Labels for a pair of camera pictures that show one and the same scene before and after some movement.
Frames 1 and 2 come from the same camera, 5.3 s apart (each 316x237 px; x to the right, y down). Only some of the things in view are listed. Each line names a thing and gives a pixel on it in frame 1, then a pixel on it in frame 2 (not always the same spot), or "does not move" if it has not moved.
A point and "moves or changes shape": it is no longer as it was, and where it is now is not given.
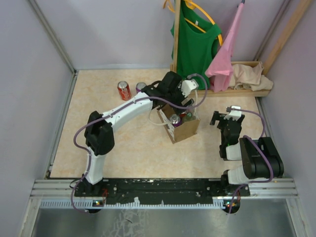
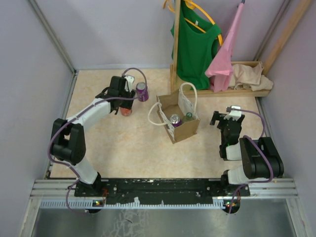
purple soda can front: x=175 y=120 does not move
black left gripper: x=183 y=98 to x=128 y=104
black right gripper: x=218 y=116 does not move
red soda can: x=182 y=114 moves or changes shape
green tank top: x=197 y=39 does not move
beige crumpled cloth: x=246 y=77 does not move
